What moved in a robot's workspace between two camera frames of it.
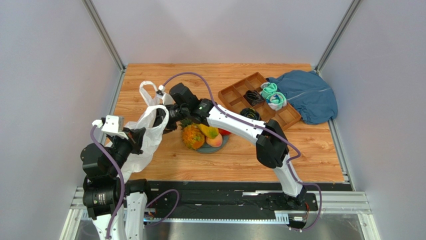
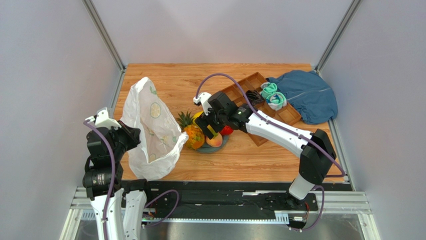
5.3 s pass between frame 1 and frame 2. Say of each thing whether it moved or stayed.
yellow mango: stayed
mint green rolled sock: stayed
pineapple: stayed
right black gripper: moved
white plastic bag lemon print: moved
